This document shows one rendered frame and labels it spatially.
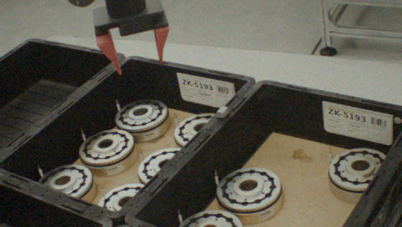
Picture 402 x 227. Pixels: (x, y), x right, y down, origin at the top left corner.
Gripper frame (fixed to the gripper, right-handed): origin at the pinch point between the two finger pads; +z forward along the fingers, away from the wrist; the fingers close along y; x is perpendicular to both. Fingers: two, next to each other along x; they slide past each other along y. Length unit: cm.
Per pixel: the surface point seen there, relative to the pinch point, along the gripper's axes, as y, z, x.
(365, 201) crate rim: 25.0, 12.7, -27.7
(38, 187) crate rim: -19.7, 13.1, -7.2
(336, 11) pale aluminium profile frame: 93, 94, 186
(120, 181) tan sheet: -8.0, 23.1, 2.9
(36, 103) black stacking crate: -25, 24, 38
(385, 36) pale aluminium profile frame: 106, 96, 156
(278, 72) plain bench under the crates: 32, 37, 48
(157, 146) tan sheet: -0.4, 23.2, 10.6
